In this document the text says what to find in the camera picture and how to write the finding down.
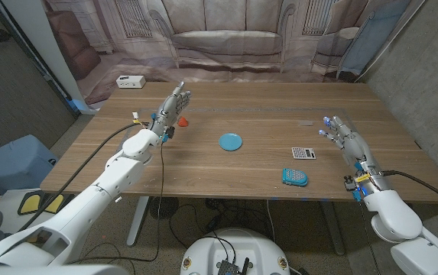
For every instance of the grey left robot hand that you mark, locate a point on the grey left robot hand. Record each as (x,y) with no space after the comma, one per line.
(169,112)

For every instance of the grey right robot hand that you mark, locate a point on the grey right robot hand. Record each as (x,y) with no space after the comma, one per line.
(354,147)

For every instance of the white pocket calculator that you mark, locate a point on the white pocket calculator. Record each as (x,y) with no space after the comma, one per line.
(303,153)

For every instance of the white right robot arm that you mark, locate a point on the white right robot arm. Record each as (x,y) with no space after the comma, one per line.
(394,217)

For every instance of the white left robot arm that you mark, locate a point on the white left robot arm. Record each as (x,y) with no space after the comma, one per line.
(92,202)

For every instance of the red toy strawberry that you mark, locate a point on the red toy strawberry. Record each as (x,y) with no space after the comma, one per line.
(183,122)

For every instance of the white power strip box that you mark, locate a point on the white power strip box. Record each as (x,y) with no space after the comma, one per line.
(130,81)

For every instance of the clear tape piece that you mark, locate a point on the clear tape piece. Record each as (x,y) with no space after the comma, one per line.
(305,123)

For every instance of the small blue plate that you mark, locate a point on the small blue plate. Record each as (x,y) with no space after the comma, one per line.
(230,141)

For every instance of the grey table leg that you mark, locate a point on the grey table leg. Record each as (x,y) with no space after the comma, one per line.
(333,229)

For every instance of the printed sofa room backdrop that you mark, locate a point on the printed sofa room backdrop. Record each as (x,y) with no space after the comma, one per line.
(226,38)

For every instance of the round black floor fan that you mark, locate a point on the round black floor fan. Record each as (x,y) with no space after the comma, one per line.
(164,208)

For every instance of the white table leg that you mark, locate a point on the white table leg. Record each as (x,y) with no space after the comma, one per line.
(138,221)

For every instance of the white robot torso base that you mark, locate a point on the white robot torso base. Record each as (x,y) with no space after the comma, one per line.
(237,248)

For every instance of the blue-grey plastic bin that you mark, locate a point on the blue-grey plastic bin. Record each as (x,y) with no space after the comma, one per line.
(12,164)

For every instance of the yellow and black foot pedal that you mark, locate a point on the yellow and black foot pedal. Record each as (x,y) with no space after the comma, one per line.
(31,204)

